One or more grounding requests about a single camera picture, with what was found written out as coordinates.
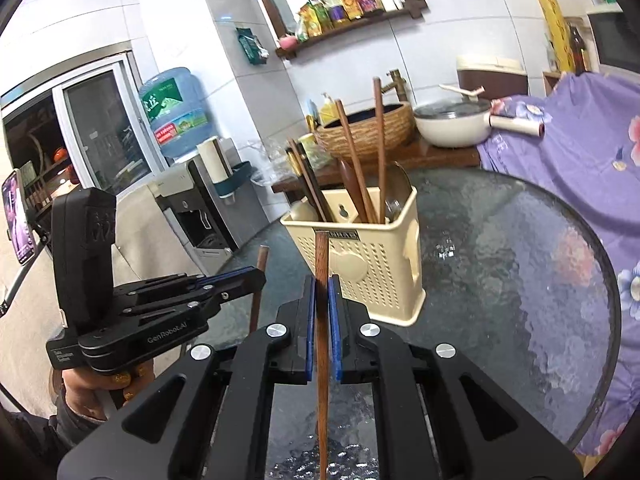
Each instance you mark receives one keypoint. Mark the large metal spoon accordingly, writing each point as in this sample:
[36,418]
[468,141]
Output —
[397,185]

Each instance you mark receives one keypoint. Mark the row of condiment bottles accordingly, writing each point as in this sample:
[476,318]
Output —
[345,5]

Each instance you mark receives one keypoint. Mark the aluminium sliding door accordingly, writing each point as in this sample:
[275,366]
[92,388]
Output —
[100,130]

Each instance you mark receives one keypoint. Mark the brown white rice cooker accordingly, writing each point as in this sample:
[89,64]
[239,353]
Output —
[492,77]

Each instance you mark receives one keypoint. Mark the purple floral cloth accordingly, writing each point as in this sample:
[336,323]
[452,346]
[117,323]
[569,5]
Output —
[575,170]

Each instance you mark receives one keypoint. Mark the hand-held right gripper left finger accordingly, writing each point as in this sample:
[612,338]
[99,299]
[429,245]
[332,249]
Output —
[310,330]

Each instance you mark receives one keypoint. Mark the blue water jug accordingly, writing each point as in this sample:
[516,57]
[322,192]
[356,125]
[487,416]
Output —
[175,110]

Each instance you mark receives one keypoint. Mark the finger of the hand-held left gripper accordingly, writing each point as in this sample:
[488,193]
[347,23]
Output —
[235,290]
[175,285]

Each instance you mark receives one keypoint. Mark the white cooking pot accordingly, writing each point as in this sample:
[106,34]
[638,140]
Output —
[450,127]

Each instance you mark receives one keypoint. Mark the brown wooden chopstick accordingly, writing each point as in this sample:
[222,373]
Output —
[322,260]
[350,145]
[262,260]
[379,135]

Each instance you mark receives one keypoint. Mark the woven basket wash basin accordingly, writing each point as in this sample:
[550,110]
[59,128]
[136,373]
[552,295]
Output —
[370,130]

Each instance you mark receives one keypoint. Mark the smartphone on stand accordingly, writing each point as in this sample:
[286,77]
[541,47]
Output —
[17,215]

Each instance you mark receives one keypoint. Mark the beige perforated utensil holder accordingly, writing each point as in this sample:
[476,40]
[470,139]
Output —
[380,260]

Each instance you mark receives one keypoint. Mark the brown glass bottle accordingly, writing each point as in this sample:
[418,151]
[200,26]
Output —
[577,50]

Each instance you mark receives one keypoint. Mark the yellow toothbrush cup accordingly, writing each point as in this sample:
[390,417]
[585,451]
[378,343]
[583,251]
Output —
[312,120]

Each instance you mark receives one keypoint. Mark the white water dispenser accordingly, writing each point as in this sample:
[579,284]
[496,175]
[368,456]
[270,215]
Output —
[210,210]

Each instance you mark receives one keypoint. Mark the clear plastic bags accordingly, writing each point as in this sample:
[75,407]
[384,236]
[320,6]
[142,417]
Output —
[270,160]

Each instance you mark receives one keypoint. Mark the yellow soap bottle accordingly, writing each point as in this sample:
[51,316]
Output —
[329,110]

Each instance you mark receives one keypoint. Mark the teal cup holder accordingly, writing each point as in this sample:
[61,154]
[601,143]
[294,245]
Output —
[237,180]

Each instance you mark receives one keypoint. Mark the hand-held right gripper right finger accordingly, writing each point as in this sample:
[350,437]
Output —
[334,330]

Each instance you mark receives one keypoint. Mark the person's left forearm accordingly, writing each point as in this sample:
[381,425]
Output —
[45,440]

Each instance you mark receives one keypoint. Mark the green wall packet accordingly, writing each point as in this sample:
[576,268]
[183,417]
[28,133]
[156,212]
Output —
[251,45]

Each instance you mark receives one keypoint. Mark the white paper cup stack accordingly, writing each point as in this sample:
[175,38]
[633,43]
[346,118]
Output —
[212,160]

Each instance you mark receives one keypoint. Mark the white microwave oven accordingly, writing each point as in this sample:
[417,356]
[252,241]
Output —
[607,40]

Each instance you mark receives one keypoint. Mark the white rice paddle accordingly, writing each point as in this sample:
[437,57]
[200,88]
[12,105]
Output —
[460,91]

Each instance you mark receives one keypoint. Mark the bronze faucet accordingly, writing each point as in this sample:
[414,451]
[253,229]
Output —
[397,82]

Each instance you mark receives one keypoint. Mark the black chopstick with gold band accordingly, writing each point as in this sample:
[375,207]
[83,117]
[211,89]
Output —
[302,185]
[312,175]

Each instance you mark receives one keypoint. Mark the wooden framed wall shelf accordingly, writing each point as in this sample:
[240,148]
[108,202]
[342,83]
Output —
[350,23]

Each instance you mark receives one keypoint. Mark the person's left hand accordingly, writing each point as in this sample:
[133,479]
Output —
[95,392]

